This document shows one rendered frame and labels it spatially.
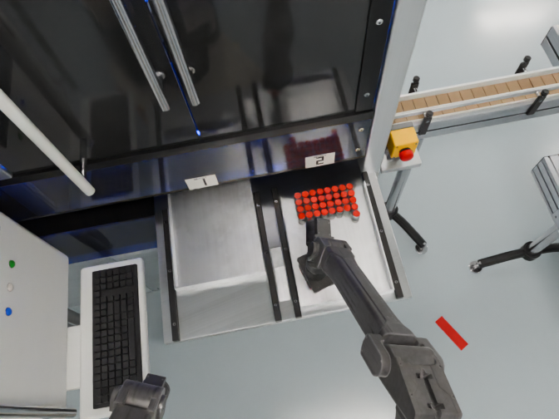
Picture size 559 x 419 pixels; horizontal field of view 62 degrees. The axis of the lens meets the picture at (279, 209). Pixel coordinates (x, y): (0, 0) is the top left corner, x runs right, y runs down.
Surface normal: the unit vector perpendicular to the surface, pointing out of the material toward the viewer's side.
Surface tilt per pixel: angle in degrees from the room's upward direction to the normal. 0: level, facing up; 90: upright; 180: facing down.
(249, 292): 0
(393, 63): 90
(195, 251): 0
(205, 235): 0
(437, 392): 34
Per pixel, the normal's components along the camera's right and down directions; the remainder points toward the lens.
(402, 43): 0.18, 0.89
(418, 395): 0.29, -0.76
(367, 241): -0.06, -0.41
